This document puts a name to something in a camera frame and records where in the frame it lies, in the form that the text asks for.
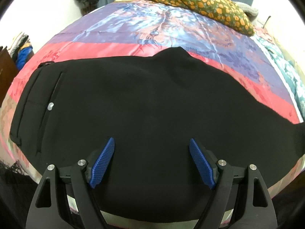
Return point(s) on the colourful satin bed quilt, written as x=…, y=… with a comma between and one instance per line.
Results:
x=144, y=28

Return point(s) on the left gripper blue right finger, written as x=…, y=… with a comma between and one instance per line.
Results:
x=253, y=207

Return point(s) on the black pants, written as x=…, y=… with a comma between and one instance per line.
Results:
x=152, y=107

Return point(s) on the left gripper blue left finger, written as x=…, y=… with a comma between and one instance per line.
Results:
x=49, y=207

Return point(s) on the teal floral blanket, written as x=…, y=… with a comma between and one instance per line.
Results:
x=287, y=70

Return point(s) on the grey knitted cloth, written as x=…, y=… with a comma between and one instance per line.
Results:
x=251, y=12

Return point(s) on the clothes pile blue yellow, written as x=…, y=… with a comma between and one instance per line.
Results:
x=21, y=50

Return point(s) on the brown wooden furniture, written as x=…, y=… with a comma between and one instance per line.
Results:
x=8, y=72

